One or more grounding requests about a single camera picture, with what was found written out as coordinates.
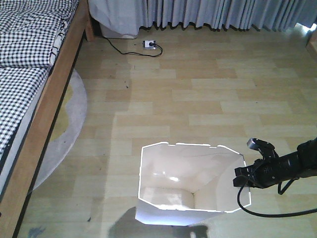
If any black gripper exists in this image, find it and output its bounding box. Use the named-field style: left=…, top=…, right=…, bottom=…
left=233, top=138, right=301, bottom=188

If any white plastic trash bin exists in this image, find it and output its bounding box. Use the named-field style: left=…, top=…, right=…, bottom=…
left=135, top=142, right=251, bottom=226

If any white floor outlet box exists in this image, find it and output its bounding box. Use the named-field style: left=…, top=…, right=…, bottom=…
left=143, top=40, right=156, bottom=50

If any grey round rug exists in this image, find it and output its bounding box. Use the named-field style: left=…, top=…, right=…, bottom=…
left=32, top=70, right=88, bottom=190

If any light grey curtain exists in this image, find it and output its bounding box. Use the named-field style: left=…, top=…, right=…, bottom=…
left=88, top=0, right=317, bottom=39

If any black white checkered bedding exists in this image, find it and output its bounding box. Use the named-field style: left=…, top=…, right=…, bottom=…
left=0, top=0, right=79, bottom=153

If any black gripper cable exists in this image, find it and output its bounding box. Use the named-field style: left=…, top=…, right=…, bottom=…
left=237, top=171, right=317, bottom=218

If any black floor power cable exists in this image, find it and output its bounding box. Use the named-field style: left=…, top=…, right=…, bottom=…
left=101, top=36, right=164, bottom=58

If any wooden bed frame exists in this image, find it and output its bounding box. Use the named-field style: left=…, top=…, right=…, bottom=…
left=0, top=0, right=93, bottom=238

